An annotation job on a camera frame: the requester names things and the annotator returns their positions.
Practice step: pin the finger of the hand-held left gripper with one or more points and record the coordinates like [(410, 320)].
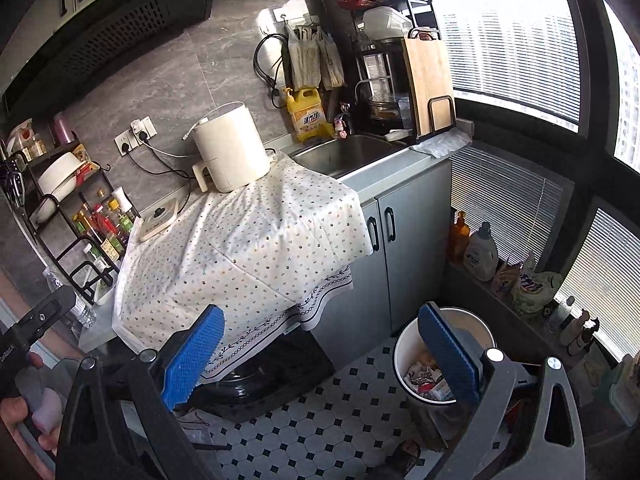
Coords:
[(45, 316)]

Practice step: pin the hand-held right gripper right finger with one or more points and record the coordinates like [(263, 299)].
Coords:
[(447, 355)]

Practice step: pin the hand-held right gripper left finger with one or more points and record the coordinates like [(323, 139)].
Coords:
[(192, 355)]

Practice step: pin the white bucket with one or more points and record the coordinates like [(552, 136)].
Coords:
[(405, 355)]

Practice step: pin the person's left hand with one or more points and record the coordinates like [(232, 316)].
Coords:
[(12, 412)]

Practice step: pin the clear water bottle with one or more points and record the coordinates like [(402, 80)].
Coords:
[(85, 312)]

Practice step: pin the black round appliance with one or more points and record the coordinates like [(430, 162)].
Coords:
[(270, 375)]

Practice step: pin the orange refill pouch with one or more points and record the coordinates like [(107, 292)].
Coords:
[(505, 280)]

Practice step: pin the white laundry detergent bottle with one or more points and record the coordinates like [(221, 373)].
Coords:
[(480, 257)]

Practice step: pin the row of sauce bottles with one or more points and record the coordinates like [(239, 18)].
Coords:
[(105, 225)]

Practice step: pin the dark slipper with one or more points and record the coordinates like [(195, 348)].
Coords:
[(402, 455)]

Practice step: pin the green white refill pouch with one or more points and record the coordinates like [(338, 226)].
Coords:
[(535, 287)]

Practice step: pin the orange bottle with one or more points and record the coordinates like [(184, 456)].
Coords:
[(459, 240)]

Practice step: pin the grey base cabinet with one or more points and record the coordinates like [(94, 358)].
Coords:
[(415, 240)]

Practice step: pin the black spice rack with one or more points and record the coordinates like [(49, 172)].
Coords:
[(65, 195)]

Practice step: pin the dotted white tablecloth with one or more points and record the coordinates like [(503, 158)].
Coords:
[(250, 240)]

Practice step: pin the row of small toiletry bottles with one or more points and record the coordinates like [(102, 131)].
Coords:
[(575, 327)]

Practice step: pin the white kitchen scale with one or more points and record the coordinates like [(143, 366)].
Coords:
[(157, 220)]

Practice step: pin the white bowl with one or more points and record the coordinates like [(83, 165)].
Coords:
[(60, 172)]

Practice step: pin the white window blind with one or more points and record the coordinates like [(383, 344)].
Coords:
[(610, 270), (505, 195)]

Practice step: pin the pale storage container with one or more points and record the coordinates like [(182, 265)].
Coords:
[(625, 390)]

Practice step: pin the pink cup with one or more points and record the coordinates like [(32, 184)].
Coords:
[(62, 127)]

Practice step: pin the white air fryer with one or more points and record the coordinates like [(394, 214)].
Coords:
[(230, 150)]

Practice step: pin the white rag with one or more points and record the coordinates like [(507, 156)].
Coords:
[(440, 144)]

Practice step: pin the steel sink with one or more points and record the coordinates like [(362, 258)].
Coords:
[(345, 155)]

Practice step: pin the steel pot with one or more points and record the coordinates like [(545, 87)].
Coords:
[(387, 107)]

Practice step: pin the yellow detergent bottle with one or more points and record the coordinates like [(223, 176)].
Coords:
[(307, 120)]

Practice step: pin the wooden cutting board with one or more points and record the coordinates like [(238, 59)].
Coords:
[(427, 85)]

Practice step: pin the black range hood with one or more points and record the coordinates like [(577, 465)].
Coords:
[(125, 25)]

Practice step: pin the black dish rack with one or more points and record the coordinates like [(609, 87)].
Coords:
[(357, 65)]

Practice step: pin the hanging plastic bags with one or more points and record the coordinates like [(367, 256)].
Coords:
[(305, 60)]

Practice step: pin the white plastic container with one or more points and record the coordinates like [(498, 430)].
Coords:
[(385, 22)]

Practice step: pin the white wall socket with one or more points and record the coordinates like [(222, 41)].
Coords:
[(126, 141), (144, 129)]

